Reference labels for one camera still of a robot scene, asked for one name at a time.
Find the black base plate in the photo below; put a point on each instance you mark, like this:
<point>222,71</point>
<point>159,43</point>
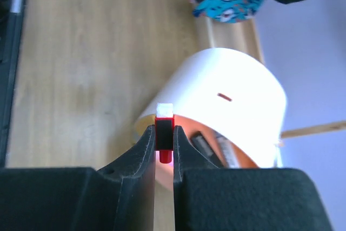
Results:
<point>12,18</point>

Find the salmon pink drawer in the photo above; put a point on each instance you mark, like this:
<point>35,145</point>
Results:
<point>165,172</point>

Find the small red cap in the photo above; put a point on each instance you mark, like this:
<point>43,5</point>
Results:
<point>164,130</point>

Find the purple black highlighter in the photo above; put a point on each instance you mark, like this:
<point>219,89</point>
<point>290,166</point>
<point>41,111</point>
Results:
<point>227,151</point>

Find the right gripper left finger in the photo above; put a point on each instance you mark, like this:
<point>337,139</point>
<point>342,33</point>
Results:
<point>119,196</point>

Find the blue black highlighter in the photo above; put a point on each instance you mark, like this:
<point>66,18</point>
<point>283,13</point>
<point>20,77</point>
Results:
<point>201,144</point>

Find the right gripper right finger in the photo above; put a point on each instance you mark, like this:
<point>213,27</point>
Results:
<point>211,198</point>

